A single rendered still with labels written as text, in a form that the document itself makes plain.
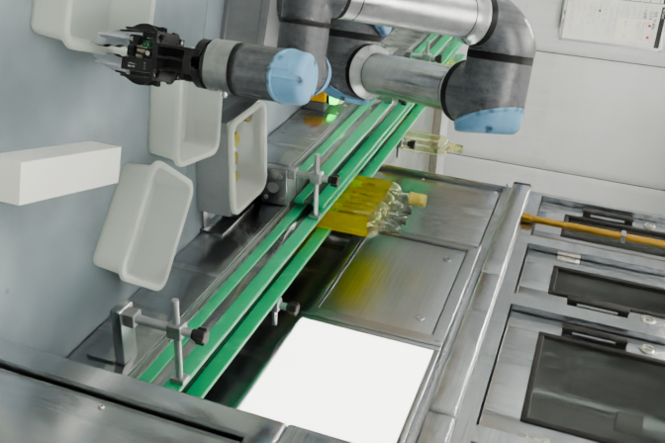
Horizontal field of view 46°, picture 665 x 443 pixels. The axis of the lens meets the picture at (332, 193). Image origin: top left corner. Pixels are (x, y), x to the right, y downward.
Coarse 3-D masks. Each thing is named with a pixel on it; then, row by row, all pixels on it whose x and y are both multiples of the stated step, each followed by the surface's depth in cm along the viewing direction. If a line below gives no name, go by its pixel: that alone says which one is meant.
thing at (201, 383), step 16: (416, 112) 276; (400, 128) 262; (384, 144) 250; (384, 160) 239; (368, 176) 228; (304, 240) 194; (320, 240) 194; (304, 256) 187; (288, 272) 180; (272, 288) 174; (256, 304) 169; (272, 304) 169; (240, 320) 164; (256, 320) 163; (240, 336) 158; (224, 352) 154; (208, 368) 149; (224, 368) 150; (192, 384) 146; (208, 384) 145
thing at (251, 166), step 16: (256, 112) 177; (240, 128) 180; (256, 128) 179; (240, 144) 182; (256, 144) 181; (240, 160) 184; (256, 160) 183; (240, 176) 186; (256, 176) 185; (240, 192) 180; (256, 192) 181; (240, 208) 174
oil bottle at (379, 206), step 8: (336, 200) 201; (344, 200) 201; (352, 200) 201; (360, 200) 201; (368, 200) 202; (376, 200) 202; (368, 208) 198; (376, 208) 198; (384, 208) 199; (384, 216) 198
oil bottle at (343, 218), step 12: (336, 204) 198; (324, 216) 196; (336, 216) 195; (348, 216) 194; (360, 216) 193; (372, 216) 194; (336, 228) 197; (348, 228) 195; (360, 228) 194; (372, 228) 193
